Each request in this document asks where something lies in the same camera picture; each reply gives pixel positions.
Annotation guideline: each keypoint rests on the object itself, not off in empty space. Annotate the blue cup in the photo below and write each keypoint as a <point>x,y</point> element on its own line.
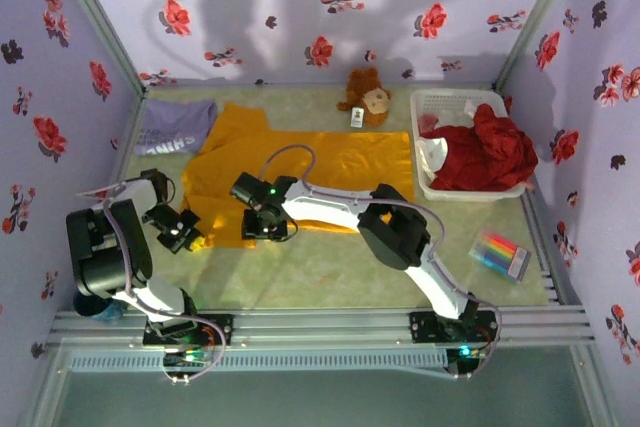
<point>100,314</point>

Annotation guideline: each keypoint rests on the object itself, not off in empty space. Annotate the electronics board with led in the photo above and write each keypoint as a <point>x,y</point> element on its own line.
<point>185,358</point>
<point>465,353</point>

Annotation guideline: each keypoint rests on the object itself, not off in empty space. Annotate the red t-shirt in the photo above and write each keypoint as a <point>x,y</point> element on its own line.
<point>480,152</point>

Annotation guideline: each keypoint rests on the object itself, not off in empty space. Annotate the white plastic laundry basket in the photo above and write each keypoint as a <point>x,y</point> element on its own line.
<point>440,99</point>

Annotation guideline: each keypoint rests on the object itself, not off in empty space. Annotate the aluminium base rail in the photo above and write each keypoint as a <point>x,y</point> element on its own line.
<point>320,324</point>

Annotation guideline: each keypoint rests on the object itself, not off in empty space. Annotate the white teddy hang tag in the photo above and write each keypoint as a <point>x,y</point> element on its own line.
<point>356,118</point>

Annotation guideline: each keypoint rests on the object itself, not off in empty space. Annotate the colourful marker pen pack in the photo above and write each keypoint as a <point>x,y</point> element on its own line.
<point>500,254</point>

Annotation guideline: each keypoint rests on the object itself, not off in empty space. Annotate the aluminium side rail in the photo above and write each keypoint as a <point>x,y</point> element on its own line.
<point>547,257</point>

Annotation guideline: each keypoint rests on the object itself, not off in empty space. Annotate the aluminium corner post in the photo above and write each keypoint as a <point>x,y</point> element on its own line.
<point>537,14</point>
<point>97,12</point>

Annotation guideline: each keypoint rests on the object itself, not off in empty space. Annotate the brown teddy bear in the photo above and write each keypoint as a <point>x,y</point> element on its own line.
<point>365,82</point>

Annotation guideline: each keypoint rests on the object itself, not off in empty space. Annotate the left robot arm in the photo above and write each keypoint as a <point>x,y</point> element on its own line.
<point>110,247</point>

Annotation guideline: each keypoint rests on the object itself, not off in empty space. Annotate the yellow t-shirt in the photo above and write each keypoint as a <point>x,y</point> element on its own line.
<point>350,157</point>

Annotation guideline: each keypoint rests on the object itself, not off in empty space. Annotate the folded purple t-shirt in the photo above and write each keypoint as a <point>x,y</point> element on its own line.
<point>175,119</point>

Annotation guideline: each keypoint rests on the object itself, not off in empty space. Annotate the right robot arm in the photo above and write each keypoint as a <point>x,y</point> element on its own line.
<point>325,207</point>

